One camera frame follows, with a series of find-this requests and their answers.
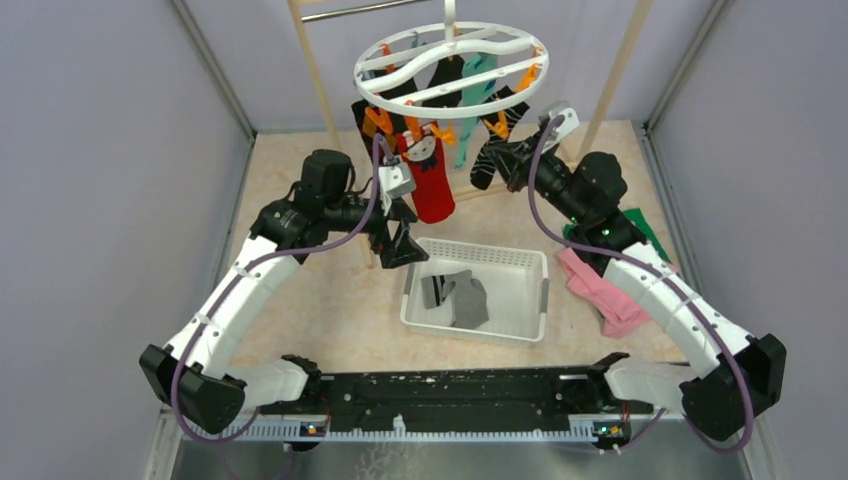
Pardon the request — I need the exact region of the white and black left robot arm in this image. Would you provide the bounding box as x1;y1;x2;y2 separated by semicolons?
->
139;149;429;438

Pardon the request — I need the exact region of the aluminium rail frame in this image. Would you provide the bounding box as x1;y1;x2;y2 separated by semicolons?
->
139;370;790;480

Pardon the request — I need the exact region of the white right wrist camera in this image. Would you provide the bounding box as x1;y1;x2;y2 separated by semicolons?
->
539;100;580;148

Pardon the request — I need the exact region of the red sock with cat face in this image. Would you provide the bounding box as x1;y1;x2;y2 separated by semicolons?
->
397;122;456;224

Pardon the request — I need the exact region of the white perforated plastic basket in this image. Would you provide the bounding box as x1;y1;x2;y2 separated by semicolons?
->
400;238;550;347

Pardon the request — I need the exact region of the pink cloth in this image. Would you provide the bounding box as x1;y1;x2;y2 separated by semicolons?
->
556;248;653;338

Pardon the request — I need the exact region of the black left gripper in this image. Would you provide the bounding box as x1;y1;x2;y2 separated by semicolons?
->
324;190;429;267

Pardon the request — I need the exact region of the teal patterned sock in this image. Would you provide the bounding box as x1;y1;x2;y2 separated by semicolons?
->
454;53;497;169

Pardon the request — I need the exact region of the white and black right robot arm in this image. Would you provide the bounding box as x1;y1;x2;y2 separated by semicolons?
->
479;138;787;453

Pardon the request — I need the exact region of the black argyle sock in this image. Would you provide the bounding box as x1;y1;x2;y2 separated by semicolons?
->
351;78;417;156

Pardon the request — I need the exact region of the white round sock hanger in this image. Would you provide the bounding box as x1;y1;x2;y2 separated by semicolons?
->
353;1;550;120

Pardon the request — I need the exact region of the grey sock with black stripes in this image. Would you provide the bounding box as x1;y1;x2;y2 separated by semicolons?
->
419;269;490;330

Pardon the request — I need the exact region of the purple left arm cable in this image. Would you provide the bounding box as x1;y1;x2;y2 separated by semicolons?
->
169;134;402;480

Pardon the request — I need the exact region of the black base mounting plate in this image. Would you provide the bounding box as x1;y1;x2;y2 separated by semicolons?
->
259;366;655;449

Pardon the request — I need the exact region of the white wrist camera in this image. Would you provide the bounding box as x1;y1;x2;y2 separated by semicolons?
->
539;100;580;148
378;161;417;201

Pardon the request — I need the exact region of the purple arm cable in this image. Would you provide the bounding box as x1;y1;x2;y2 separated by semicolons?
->
527;113;757;456
169;134;402;480

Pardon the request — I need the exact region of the green cloth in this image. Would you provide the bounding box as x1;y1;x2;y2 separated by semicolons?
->
563;208;670;262

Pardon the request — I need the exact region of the wooden drying rack frame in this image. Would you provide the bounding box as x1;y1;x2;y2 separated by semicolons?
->
286;0;655;270

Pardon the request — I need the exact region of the white slotted cable duct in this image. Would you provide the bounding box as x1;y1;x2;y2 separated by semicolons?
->
189;417;599;443

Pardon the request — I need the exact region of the black white striped sock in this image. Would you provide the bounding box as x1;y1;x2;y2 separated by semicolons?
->
469;102;530;191

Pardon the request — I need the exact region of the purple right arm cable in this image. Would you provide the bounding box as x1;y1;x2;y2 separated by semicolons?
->
527;113;757;456

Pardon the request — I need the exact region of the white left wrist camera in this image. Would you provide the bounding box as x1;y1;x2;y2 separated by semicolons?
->
378;161;417;201

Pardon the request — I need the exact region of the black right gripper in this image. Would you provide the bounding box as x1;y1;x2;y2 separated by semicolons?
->
483;129;587;226

